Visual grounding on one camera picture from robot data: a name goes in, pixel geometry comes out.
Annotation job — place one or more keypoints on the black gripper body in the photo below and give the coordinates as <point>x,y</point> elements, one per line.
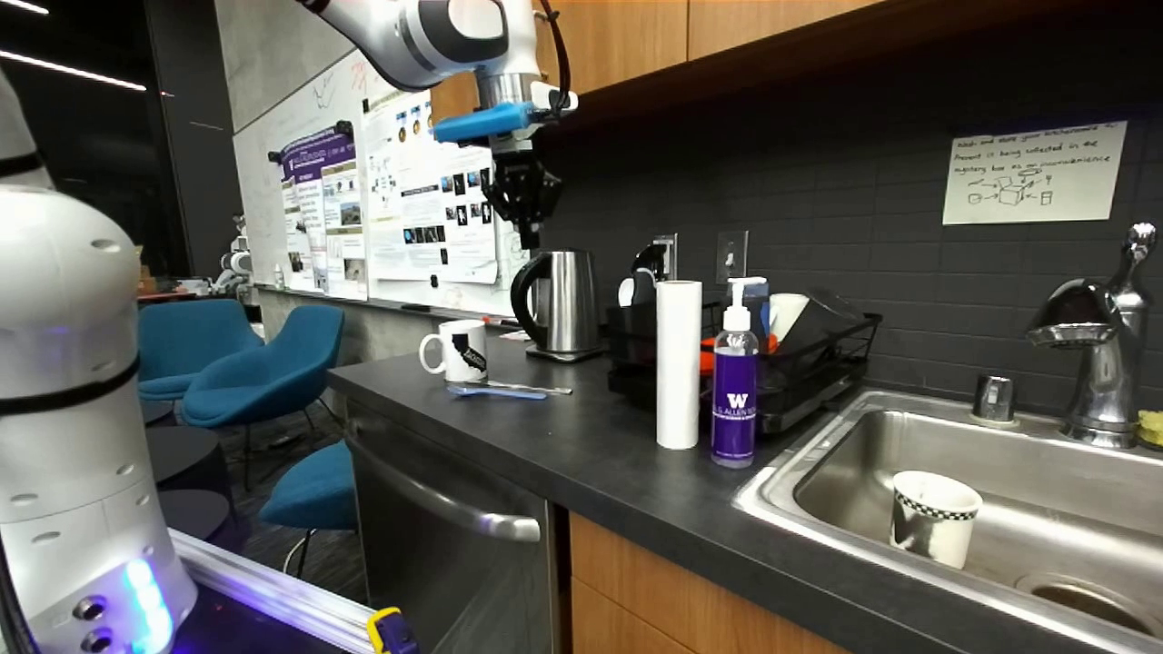
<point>524,185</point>

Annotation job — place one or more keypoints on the white tissue roll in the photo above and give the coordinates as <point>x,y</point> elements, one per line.
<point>679,365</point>

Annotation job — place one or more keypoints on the robot base platform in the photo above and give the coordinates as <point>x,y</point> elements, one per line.
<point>268,603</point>

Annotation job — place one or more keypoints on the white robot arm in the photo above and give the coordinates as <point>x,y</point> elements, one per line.
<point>74,424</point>

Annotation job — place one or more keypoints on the steel electric kettle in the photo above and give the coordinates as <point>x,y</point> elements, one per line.
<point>566,311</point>

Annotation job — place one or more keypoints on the white poster with photos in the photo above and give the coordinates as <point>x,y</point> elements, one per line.
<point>423,259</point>

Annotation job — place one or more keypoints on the white mug black print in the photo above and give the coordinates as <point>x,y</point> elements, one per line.
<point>451,331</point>

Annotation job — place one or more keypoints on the poster with purple header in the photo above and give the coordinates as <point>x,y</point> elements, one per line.
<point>319,231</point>

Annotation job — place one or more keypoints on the orange plastic dish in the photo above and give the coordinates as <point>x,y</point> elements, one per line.
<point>710,360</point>

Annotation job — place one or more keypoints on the blue dish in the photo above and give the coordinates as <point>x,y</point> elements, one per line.
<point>756,298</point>

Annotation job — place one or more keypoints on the whiteboard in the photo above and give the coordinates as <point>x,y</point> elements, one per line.
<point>260,182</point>

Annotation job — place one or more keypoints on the white dish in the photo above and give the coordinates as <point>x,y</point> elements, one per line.
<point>788,319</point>

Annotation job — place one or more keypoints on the purple soap pump bottle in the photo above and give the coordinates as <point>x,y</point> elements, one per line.
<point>735,412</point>

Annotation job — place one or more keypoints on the stainless steel dishwasher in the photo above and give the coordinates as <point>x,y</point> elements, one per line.
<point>423,574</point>

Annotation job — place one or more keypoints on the wooden lower cabinet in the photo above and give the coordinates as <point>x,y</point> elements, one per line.
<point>629,595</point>

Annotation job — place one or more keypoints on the small metal sink knob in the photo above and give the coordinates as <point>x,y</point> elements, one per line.
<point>999,400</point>

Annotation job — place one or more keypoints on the white mug checkered rim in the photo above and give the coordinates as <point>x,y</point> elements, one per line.
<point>939,520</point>

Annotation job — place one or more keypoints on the white handwritten note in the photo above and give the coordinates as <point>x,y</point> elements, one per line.
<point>1036,171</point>

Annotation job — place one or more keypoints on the stainless steel sink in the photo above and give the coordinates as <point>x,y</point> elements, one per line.
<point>1041,494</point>

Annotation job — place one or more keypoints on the chrome faucet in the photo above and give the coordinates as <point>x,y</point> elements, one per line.
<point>1103,388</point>

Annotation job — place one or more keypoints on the yellow sponge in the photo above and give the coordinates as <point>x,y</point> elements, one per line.
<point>1150,431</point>

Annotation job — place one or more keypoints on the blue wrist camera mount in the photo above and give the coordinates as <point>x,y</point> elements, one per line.
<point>486,125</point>

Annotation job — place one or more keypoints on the white wall outlet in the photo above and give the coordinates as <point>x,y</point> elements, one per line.
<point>733,254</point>
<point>670,250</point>

